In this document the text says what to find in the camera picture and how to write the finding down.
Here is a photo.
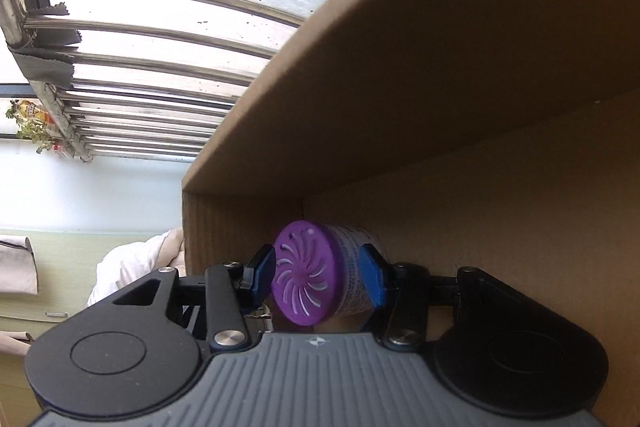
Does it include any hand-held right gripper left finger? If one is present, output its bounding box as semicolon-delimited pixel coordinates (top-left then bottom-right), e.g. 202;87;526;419
112;244;277;353

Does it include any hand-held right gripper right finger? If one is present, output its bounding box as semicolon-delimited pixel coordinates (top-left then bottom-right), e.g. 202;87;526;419
360;244;506;352

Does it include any purple lid air freshener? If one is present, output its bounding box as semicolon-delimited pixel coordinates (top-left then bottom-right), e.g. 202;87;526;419
270;219;388;327

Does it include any brown cardboard box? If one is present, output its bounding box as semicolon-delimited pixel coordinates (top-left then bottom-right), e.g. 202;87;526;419
181;0;640;427

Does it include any beige clothes pile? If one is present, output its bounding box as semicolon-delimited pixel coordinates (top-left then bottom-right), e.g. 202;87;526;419
87;228;187;308

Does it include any beige fabric bag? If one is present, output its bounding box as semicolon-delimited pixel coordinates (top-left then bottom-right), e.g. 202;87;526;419
0;234;40;295

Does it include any green potted plant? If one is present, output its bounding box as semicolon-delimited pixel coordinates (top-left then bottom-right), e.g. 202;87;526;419
4;99;58;156

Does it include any grey cloth strip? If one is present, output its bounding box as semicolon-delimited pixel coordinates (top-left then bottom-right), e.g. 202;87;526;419
10;2;83;88

